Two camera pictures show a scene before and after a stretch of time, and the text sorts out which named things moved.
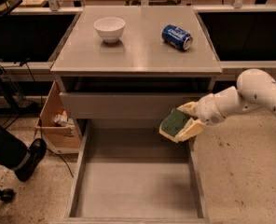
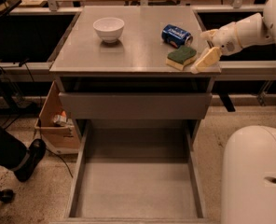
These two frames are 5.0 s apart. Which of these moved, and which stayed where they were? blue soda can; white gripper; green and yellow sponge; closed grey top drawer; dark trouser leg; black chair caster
Moved: green and yellow sponge; white gripper
Stayed: blue soda can; black chair caster; closed grey top drawer; dark trouser leg
